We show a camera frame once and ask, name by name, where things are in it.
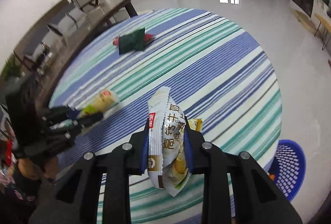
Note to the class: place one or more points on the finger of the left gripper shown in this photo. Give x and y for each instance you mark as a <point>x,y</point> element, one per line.
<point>75,127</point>
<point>59,113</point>

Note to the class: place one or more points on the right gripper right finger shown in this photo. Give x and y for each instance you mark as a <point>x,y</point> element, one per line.
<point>236,188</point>

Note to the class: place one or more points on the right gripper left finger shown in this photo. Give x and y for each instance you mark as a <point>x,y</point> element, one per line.
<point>76,195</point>

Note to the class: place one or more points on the yellow green bread package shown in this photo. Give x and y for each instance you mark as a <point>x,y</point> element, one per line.
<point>105,100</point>

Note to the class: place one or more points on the white cheese snack bag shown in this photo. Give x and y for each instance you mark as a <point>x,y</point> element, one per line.
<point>167,166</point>

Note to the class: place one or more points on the dark green snack bag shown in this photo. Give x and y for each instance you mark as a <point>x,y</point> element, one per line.
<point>133,41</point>

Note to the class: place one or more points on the blue plastic trash basket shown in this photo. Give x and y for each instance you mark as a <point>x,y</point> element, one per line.
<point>288,168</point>

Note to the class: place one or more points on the left hand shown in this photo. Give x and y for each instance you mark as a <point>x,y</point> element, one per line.
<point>33,172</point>

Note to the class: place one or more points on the brown wooden coffee table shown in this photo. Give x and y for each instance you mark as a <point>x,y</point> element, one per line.
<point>56,64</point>

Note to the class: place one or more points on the wooden sofa with cushions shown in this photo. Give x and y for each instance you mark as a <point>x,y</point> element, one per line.
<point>60,23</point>

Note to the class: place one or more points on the striped round tablecloth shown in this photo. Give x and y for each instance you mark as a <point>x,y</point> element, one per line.
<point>215,70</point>

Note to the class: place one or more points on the round wooden floor stool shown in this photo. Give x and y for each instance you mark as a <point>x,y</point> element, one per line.
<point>305,21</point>

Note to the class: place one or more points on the small wooden side table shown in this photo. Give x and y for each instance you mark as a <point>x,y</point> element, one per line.
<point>323,30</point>

